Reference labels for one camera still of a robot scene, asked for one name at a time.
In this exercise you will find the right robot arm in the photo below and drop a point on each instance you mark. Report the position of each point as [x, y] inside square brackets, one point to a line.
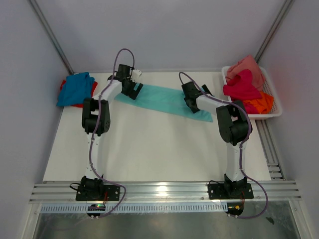
[234, 127]

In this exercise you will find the blue folded t shirt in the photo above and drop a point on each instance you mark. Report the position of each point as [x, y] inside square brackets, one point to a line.
[75, 90]

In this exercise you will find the corner frame post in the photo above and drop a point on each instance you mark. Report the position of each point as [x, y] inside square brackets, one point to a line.
[279, 19]
[50, 34]

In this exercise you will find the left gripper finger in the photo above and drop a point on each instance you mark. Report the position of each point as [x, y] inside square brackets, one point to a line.
[126, 90]
[136, 91]

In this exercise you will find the black controller board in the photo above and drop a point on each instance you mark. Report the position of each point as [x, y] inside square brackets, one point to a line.
[234, 209]
[96, 210]

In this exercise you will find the left corner frame post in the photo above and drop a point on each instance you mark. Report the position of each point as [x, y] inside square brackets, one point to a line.
[50, 34]

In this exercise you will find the white slotted cable duct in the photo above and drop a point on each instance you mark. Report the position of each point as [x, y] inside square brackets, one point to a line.
[138, 207]

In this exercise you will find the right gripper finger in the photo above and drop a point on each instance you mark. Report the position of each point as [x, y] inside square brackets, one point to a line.
[191, 103]
[207, 90]

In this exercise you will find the magenta t shirt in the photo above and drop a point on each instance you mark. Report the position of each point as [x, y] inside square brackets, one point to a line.
[240, 87]

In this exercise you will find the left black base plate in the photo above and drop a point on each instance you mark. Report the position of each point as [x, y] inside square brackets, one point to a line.
[99, 193]

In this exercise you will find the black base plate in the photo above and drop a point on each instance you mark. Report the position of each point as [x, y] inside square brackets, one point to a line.
[99, 193]
[229, 190]

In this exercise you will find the teal t shirt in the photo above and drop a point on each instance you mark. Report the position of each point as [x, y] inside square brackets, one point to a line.
[164, 100]

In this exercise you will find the right black controller board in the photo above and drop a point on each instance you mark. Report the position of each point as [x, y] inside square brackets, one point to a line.
[234, 209]

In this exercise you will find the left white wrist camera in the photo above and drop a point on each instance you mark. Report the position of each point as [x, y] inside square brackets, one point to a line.
[135, 76]

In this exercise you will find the left black controller board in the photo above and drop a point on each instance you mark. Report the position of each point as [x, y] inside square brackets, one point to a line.
[96, 210]

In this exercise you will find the aluminium front rail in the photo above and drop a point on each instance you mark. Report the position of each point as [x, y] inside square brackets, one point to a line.
[160, 192]

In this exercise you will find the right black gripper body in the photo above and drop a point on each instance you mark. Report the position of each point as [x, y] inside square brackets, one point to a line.
[194, 109]

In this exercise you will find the orange t shirt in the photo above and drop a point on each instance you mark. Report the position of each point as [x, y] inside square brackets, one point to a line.
[259, 106]

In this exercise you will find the salmon pink t shirt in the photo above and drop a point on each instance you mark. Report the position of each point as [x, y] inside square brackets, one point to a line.
[247, 63]

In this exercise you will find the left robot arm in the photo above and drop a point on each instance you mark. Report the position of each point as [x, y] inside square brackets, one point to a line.
[96, 122]

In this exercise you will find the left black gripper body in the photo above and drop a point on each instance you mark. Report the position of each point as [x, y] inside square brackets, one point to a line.
[127, 77]

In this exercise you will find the right corner frame post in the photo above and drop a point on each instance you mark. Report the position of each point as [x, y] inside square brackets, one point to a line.
[279, 19]

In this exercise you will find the red folded t shirt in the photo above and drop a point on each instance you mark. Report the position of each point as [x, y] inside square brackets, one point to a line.
[95, 84]

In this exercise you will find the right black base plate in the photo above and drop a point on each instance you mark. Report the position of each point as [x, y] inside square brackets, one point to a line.
[229, 190]

